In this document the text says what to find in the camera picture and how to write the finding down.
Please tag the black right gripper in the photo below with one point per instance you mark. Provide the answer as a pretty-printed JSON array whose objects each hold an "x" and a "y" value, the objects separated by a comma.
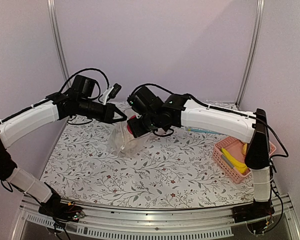
[{"x": 136, "y": 130}]

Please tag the left aluminium post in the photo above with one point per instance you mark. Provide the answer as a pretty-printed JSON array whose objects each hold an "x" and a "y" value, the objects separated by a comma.
[{"x": 52, "y": 11}]

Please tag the right aluminium post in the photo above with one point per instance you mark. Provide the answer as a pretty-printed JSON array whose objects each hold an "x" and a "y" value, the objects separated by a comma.
[{"x": 260, "y": 6}]

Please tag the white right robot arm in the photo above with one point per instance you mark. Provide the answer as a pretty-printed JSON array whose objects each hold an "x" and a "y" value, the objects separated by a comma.
[{"x": 184, "y": 110}]

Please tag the clear bag at back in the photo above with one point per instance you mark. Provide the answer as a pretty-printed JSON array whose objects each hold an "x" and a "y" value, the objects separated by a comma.
[{"x": 130, "y": 106}]

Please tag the aluminium front rail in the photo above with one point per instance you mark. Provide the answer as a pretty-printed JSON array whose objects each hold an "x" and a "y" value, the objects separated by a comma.
[{"x": 106, "y": 222}]

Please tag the white toy cauliflower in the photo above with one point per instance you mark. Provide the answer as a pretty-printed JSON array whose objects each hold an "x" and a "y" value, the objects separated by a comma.
[{"x": 124, "y": 142}]

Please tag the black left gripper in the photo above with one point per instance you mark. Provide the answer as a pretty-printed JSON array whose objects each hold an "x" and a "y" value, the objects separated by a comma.
[{"x": 108, "y": 115}]

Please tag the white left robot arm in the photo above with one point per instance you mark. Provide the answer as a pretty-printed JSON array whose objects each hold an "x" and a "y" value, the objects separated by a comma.
[{"x": 17, "y": 126}]

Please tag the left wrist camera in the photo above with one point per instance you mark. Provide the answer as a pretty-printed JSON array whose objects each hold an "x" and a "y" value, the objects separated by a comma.
[{"x": 110, "y": 93}]

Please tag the clear zip top bag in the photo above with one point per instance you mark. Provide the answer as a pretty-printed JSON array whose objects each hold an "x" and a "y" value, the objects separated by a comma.
[{"x": 123, "y": 126}]

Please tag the yellow toy banana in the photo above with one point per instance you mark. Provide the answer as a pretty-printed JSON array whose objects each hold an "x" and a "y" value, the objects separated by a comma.
[{"x": 240, "y": 166}]

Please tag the floral tablecloth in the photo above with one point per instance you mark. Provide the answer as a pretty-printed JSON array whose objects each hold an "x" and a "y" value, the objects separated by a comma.
[{"x": 169, "y": 172}]

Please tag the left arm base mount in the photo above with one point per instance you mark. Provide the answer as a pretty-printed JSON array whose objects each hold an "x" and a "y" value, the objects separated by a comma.
[{"x": 65, "y": 212}]

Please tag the aluminium post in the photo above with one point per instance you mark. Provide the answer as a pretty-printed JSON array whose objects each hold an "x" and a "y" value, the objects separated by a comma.
[
  {"x": 260, "y": 6},
  {"x": 52, "y": 11}
]

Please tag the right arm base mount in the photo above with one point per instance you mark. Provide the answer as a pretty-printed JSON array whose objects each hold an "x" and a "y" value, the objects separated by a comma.
[{"x": 257, "y": 215}]

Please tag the pink plastic basket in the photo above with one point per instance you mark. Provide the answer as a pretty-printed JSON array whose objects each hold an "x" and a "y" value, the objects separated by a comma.
[{"x": 233, "y": 146}]

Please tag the yellow toy lemon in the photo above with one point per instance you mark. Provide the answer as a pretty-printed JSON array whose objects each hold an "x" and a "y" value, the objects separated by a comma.
[{"x": 244, "y": 149}]

